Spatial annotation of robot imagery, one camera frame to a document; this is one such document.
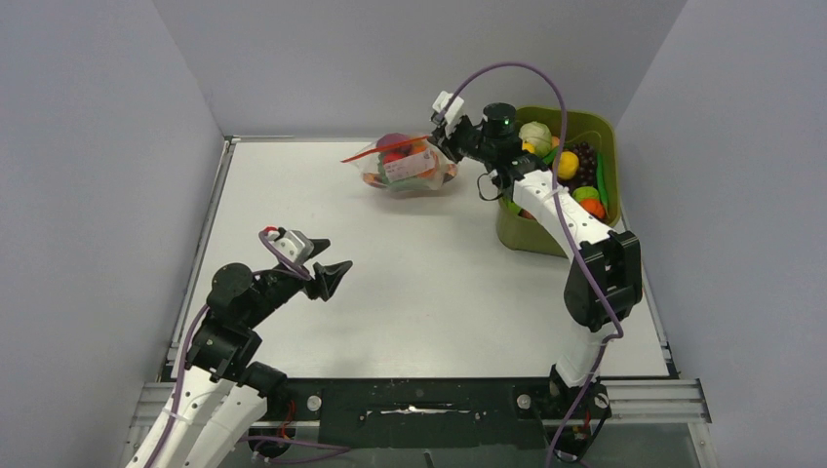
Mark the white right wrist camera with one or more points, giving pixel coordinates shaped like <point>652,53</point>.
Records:
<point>447,110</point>

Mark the yellow lemon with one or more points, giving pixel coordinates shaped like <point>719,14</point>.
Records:
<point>568,165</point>

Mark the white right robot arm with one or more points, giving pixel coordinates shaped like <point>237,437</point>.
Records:
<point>605,279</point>

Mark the light green round fruit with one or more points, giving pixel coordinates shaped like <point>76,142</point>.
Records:
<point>585,192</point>

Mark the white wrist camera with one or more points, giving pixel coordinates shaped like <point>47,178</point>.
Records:
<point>447,110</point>
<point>293,245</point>

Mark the olive green plastic bin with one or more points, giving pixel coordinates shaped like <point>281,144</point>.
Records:
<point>518,231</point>

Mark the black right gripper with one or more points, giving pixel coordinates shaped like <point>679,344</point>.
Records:
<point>447,141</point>

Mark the black mounting base plate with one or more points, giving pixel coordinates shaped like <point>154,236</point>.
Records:
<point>437,413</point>

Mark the purple sweet potato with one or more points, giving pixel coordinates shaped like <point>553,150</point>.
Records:
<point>395,143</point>

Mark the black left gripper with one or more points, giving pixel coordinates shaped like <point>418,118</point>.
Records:
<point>325,280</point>

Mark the green chili pepper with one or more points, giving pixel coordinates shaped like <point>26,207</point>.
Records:
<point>600,181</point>

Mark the orange round fruit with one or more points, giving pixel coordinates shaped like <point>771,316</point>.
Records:
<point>594,207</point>

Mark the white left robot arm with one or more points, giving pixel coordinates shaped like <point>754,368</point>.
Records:
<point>220,389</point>

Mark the green white lettuce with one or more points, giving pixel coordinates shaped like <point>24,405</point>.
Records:
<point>418,183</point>

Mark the clear orange zip top bag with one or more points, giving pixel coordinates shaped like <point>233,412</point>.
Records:
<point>424,159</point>

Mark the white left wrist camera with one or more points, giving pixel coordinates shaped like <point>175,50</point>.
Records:
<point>293,245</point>

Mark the pale green cabbage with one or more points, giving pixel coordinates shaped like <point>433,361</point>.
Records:
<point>539,138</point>

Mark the dark purple grapes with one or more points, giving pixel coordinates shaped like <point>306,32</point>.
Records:
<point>586,173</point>

